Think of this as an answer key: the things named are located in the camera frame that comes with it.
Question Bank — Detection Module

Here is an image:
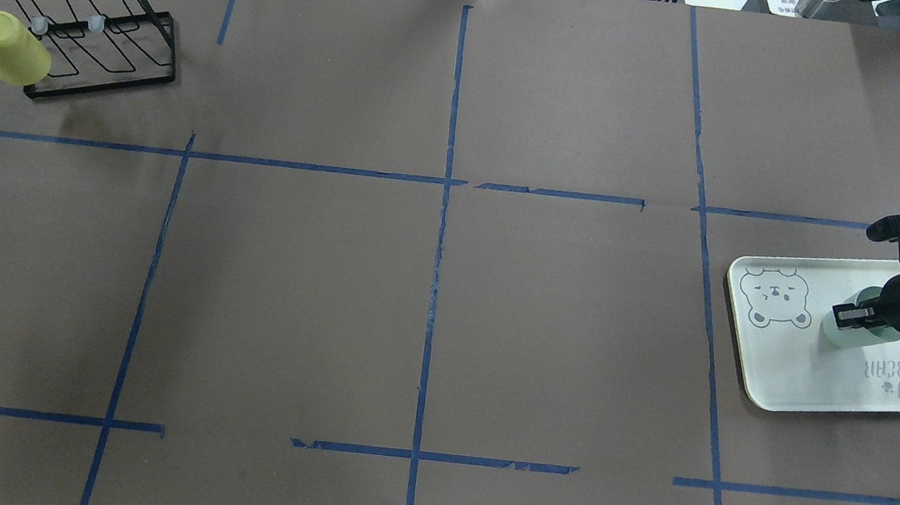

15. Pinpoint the light green cup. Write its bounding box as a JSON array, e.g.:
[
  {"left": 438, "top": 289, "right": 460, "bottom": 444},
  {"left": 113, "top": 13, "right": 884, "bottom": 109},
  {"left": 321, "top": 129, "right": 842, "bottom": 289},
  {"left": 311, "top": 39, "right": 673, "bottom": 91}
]
[{"left": 821, "top": 286, "right": 900, "bottom": 349}]

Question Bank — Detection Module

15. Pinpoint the cream bear tray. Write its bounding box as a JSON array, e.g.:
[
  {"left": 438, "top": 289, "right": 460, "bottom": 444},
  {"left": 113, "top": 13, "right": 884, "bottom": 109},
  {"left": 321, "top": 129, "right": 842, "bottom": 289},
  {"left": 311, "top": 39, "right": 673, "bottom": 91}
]
[{"left": 726, "top": 255, "right": 900, "bottom": 413}]

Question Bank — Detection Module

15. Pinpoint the yellow cup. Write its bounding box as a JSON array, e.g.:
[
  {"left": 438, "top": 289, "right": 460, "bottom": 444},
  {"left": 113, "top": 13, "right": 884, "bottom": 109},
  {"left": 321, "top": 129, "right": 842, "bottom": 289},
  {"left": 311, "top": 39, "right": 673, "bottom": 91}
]
[{"left": 0, "top": 10, "right": 52, "bottom": 88}]

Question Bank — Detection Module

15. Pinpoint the silver metal cylinder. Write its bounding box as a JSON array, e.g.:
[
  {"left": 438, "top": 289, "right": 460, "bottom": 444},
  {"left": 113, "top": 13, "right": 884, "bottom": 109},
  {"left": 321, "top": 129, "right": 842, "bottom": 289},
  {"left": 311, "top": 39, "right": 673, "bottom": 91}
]
[{"left": 794, "top": 0, "right": 841, "bottom": 20}]

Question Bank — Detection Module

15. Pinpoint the black wire cup rack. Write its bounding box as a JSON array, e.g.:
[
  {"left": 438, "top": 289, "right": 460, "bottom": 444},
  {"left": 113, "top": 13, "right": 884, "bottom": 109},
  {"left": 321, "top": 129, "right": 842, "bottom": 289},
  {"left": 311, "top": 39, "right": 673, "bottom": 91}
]
[{"left": 0, "top": 0, "right": 178, "bottom": 101}]

